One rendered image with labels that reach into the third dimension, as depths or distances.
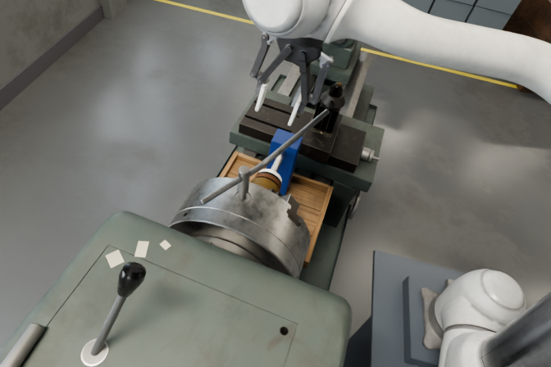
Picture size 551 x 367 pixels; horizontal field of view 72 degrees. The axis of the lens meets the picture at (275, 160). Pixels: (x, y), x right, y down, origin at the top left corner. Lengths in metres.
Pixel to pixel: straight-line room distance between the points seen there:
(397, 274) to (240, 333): 0.82
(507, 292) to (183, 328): 0.77
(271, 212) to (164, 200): 1.57
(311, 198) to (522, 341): 0.69
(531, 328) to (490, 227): 2.02
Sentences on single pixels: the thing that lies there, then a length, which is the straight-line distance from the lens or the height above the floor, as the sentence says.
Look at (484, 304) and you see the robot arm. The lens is 1.08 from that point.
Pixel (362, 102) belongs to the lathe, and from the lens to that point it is 2.04.
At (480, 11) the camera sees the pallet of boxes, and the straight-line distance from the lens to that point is 4.01.
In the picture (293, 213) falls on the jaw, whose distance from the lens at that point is 0.83.
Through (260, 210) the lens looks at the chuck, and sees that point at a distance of 0.77.
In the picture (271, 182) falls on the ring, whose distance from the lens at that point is 0.97.
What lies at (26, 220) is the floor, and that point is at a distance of 2.41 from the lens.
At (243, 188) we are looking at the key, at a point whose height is 1.28.
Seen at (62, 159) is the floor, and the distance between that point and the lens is 2.63.
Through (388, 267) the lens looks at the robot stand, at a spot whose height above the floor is 0.75.
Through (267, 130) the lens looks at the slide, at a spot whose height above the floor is 0.97.
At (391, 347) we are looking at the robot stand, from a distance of 1.27.
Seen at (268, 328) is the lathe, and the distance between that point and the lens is 0.65.
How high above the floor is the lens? 1.87
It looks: 48 degrees down
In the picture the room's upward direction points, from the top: 12 degrees clockwise
